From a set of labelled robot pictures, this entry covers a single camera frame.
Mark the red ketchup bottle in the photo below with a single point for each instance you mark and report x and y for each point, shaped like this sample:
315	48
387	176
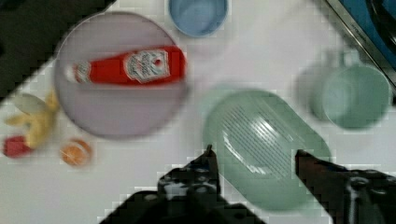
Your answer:
142	67

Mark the green oval strainer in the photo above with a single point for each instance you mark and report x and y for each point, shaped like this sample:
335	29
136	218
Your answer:
256	136

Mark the blue bowl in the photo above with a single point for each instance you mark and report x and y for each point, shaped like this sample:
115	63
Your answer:
198	18

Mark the red toy strawberry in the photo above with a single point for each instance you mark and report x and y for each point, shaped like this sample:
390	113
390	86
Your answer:
15	147

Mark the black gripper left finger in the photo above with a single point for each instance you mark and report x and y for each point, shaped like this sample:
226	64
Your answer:
187	195

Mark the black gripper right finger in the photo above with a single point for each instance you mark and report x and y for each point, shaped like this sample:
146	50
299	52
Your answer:
348	196

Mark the yellow toy banana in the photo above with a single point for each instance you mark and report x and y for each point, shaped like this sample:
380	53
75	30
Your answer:
39	115

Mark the green mug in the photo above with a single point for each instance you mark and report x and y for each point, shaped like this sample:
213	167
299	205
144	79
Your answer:
338	87

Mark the silver toaster oven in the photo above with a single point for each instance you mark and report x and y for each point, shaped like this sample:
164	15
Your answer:
371	24

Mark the grey round plate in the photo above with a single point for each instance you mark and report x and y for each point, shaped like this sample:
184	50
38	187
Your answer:
115	111

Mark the orange slice toy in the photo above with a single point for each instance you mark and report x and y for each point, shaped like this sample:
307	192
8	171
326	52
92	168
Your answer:
76	152

